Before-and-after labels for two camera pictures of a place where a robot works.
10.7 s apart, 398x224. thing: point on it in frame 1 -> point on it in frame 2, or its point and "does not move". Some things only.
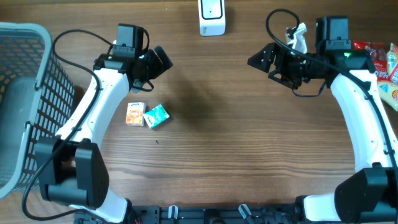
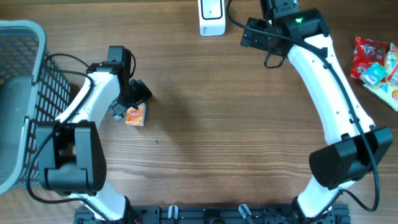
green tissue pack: [155, 116] -> [373, 74]
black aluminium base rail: [260, 214] does not move
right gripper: [271, 50] -> [253, 40]
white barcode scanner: [212, 17] does not move
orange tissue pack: [135, 114] does not move
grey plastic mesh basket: [37, 97] does not move
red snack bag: [377, 52] does not move
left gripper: [158, 67] -> [141, 93]
